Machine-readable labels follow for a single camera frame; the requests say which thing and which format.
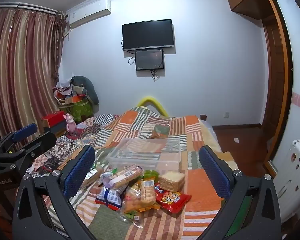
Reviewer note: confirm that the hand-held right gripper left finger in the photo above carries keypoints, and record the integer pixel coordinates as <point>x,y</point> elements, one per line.
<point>80,170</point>

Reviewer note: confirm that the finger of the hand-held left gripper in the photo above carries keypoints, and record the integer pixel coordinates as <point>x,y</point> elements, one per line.
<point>43,142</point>
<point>25,132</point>

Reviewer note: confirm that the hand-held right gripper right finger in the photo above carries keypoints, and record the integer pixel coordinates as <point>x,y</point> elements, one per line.
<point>213,172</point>

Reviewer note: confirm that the clear bread packet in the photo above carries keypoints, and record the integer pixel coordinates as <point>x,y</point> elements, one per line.
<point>93,176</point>

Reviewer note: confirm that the blue white snack bag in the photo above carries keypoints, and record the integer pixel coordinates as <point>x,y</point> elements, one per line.
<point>110,196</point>

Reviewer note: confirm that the beige sandwich cake packet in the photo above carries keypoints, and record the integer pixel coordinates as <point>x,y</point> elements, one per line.
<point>172,181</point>

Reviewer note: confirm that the clear puffed rice cake packet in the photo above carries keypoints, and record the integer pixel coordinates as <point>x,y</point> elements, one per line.
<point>126,176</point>

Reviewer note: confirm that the red snack packet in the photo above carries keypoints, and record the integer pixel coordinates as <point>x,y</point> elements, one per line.
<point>173,200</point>

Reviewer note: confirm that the green label bread packet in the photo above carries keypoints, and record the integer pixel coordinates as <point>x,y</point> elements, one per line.
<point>132,200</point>

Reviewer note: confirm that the clear plastic container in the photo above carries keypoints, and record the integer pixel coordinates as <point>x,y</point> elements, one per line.
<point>145,155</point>

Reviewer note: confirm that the beige orange biscuit packet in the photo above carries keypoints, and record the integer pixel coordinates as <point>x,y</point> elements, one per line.
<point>147,193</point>

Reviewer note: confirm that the dark box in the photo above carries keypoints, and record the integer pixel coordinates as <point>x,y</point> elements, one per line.
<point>55,130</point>

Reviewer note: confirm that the beige fleece blanket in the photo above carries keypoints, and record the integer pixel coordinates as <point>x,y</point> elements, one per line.
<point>227,157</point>

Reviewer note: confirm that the patchwork blanket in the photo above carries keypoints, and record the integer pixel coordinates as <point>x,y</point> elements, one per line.
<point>202,192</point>

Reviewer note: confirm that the red box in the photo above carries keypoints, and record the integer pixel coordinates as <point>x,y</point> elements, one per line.
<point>53,117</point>

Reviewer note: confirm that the pink plush toy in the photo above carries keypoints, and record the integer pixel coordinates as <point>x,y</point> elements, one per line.
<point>70,125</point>

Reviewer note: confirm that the white paper scrap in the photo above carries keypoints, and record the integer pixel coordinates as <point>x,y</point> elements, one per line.
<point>236,140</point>

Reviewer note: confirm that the pile of clothes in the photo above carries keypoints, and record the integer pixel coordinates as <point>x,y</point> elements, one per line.
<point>63,90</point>

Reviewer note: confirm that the green jelly cup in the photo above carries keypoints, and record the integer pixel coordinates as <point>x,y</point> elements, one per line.
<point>151,173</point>

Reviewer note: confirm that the striped red beige curtain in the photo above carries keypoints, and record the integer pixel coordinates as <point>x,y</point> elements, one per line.
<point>20,67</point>

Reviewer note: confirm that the yellow foam tube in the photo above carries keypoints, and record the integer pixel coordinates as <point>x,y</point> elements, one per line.
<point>150,99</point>

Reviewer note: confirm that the small black monitor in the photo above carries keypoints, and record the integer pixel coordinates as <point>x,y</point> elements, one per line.
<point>149,59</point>

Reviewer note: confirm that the wooden wardrobe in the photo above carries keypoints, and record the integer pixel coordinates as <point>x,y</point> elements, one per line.
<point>275,55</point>

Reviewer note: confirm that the white air conditioner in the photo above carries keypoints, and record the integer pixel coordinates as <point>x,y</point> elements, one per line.
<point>90,12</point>

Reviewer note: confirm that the white wall socket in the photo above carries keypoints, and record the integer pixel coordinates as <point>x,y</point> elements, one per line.
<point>226,115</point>

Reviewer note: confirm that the white curtain rail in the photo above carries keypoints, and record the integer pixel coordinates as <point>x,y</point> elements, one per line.
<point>27,7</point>

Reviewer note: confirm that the black wall television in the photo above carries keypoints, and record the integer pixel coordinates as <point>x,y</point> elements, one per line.
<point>147,33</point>

